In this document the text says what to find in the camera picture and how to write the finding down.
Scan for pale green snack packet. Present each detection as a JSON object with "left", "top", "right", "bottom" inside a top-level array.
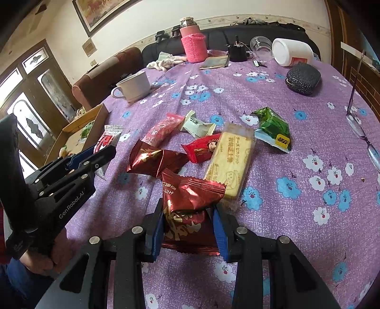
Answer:
[{"left": 181, "top": 110, "right": 216, "bottom": 139}]

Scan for small black cup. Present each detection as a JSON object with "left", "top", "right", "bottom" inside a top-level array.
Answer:
[{"left": 226, "top": 36, "right": 253, "bottom": 63}]

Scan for dark clothes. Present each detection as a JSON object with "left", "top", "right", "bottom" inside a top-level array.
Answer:
[{"left": 232, "top": 17, "right": 306, "bottom": 32}]

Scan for yellow biscuit pack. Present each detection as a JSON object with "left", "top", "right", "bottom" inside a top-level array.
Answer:
[{"left": 203, "top": 122, "right": 257, "bottom": 199}]

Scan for black glasses case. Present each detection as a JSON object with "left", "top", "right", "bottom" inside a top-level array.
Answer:
[{"left": 285, "top": 62, "right": 322, "bottom": 96}]

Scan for pink snack packet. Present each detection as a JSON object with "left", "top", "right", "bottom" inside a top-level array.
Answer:
[{"left": 139, "top": 113, "right": 185, "bottom": 147}]

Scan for red and white snack packet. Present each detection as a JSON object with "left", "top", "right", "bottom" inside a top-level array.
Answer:
[{"left": 93, "top": 124, "right": 124, "bottom": 179}]

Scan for clear plastic cup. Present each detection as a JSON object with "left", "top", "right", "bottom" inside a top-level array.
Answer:
[{"left": 250, "top": 36, "right": 274, "bottom": 61}]

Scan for wooden door with glass panes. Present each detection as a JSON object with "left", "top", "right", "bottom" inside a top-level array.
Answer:
[{"left": 0, "top": 40, "right": 78, "bottom": 167}]

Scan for brown armchair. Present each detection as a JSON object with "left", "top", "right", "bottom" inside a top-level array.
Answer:
[{"left": 72, "top": 47, "right": 143, "bottom": 110}]

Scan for white crumpled cloth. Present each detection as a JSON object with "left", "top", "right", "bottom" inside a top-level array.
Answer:
[{"left": 146, "top": 52, "right": 187, "bottom": 72}]

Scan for black sofa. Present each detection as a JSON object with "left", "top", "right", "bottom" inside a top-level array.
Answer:
[{"left": 142, "top": 24, "right": 321, "bottom": 64}]

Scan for cardboard box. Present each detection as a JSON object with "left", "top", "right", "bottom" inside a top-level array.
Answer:
[{"left": 44, "top": 103, "right": 110, "bottom": 167}]

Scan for wooden cabinet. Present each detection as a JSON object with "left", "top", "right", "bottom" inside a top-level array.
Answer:
[{"left": 325, "top": 0, "right": 380, "bottom": 112}]

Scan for purple floral tablecloth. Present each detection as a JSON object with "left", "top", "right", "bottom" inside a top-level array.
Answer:
[{"left": 64, "top": 49, "right": 380, "bottom": 309}]

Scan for white plastic jar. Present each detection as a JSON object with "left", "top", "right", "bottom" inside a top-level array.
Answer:
[{"left": 271, "top": 38, "right": 315, "bottom": 67}]

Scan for dark red foil snack packet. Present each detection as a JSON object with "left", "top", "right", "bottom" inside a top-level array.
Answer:
[
  {"left": 127, "top": 140, "right": 189, "bottom": 179},
  {"left": 162, "top": 169, "right": 226, "bottom": 256}
]

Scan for person's left hand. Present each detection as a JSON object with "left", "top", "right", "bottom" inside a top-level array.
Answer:
[{"left": 19, "top": 230, "right": 69, "bottom": 277}]

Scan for pink knitted sleeve thermos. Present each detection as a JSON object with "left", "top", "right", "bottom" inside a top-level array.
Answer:
[{"left": 180, "top": 17, "right": 207, "bottom": 63}]

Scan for eyeglasses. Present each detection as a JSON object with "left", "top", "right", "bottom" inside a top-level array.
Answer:
[{"left": 346, "top": 50, "right": 380, "bottom": 173}]

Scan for flat folded pouch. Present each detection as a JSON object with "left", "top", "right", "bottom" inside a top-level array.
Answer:
[{"left": 199, "top": 55, "right": 230, "bottom": 70}]

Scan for red snack packet with figure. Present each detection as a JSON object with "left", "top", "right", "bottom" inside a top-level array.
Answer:
[{"left": 181, "top": 134, "right": 222, "bottom": 164}]

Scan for framed wall painting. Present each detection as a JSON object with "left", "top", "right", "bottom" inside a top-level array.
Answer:
[{"left": 73, "top": 0, "right": 143, "bottom": 38}]

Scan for small wall plaque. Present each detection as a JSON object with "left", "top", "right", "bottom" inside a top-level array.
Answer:
[{"left": 81, "top": 38, "right": 97, "bottom": 58}]

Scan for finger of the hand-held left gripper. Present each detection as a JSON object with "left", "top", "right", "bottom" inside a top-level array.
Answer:
[
  {"left": 25, "top": 147, "right": 95, "bottom": 186},
  {"left": 38, "top": 145, "right": 117, "bottom": 197}
]

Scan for person's blue trousers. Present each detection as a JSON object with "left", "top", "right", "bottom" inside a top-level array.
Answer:
[{"left": 0, "top": 258, "right": 55, "bottom": 309}]

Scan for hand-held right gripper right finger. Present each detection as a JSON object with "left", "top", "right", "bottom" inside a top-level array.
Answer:
[{"left": 212, "top": 205, "right": 342, "bottom": 309}]

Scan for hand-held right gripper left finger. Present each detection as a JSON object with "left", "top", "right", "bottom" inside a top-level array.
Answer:
[{"left": 35, "top": 205, "right": 164, "bottom": 309}]

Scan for grey mug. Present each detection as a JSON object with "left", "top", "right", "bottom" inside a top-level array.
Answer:
[{"left": 111, "top": 71, "right": 152, "bottom": 103}]

